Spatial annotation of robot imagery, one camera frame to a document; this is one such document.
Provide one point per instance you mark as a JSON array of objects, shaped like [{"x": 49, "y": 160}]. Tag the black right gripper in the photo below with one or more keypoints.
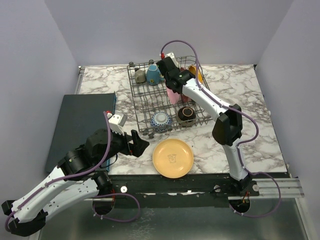
[{"x": 179, "y": 70}]

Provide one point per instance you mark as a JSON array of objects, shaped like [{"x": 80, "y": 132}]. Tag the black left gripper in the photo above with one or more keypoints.
[{"x": 136, "y": 148}]

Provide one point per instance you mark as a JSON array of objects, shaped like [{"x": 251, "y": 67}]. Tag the plain pink bear plate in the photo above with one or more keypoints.
[{"x": 173, "y": 97}]

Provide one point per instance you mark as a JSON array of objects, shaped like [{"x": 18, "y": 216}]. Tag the orange polka dot plate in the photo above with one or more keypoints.
[{"x": 193, "y": 70}]

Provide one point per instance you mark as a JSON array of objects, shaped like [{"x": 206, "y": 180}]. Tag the blue mug white inside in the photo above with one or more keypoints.
[{"x": 153, "y": 75}]

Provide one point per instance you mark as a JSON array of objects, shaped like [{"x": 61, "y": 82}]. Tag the orange blue patterned bowl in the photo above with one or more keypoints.
[{"x": 161, "y": 122}]

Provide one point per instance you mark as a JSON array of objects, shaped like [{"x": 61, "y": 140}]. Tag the small grey cup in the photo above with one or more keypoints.
[{"x": 140, "y": 76}]

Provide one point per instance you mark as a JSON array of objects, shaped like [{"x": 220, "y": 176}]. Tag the pale yellow bear plate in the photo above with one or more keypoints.
[{"x": 173, "y": 158}]

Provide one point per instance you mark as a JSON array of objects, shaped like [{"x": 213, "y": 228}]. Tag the grey wire dish rack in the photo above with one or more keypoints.
[{"x": 151, "y": 99}]

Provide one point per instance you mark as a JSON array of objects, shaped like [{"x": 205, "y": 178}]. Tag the dark brown bowl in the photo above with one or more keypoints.
[{"x": 186, "y": 116}]

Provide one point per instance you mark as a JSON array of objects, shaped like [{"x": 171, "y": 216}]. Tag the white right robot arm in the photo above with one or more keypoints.
[{"x": 227, "y": 130}]

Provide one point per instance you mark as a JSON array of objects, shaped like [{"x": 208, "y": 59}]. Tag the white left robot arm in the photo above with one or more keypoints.
[{"x": 78, "y": 176}]

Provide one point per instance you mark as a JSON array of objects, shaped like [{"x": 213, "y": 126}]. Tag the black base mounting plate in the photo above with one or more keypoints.
[{"x": 193, "y": 190}]

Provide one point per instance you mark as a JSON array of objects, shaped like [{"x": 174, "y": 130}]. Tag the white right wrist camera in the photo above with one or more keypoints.
[{"x": 172, "y": 56}]

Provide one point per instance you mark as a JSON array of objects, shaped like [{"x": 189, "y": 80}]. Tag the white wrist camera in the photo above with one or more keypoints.
[
  {"x": 117, "y": 122},
  {"x": 172, "y": 56}
]

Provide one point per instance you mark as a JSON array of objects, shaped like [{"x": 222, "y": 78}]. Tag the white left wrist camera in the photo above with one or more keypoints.
[{"x": 117, "y": 122}]

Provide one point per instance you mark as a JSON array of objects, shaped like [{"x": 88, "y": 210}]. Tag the dark network switch box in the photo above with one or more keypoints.
[{"x": 79, "y": 117}]

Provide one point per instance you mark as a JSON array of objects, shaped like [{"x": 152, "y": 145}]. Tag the aluminium rail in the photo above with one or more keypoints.
[{"x": 277, "y": 187}]

